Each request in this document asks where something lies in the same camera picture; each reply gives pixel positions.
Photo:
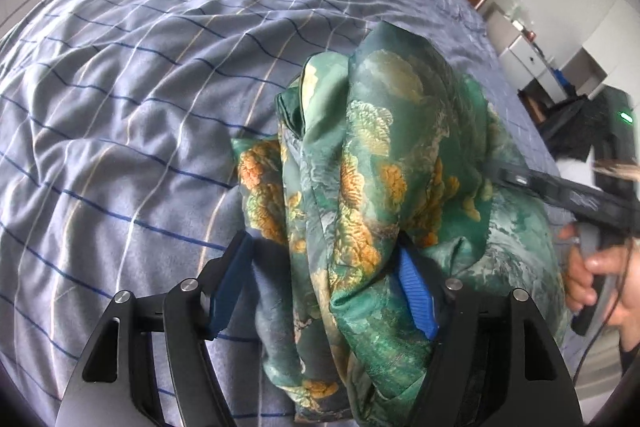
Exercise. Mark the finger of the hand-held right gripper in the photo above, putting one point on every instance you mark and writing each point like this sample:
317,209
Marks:
517,179

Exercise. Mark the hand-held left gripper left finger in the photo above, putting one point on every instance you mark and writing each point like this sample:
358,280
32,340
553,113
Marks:
227,292

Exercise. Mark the white wardrobe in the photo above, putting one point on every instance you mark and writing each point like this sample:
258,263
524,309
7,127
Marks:
605,42

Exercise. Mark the dark coat on chair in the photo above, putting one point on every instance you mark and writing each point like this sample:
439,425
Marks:
575,127

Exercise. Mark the blue checked duvet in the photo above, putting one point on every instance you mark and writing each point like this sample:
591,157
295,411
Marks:
150,107

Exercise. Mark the person's right hand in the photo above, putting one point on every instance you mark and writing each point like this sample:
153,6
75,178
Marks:
582,277

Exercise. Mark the green printed padded jacket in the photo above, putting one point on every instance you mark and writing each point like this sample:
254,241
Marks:
400,187

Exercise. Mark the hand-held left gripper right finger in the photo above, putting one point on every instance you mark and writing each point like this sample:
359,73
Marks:
417,302

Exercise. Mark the white desk with drawers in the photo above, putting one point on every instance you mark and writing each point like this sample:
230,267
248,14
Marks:
530,62

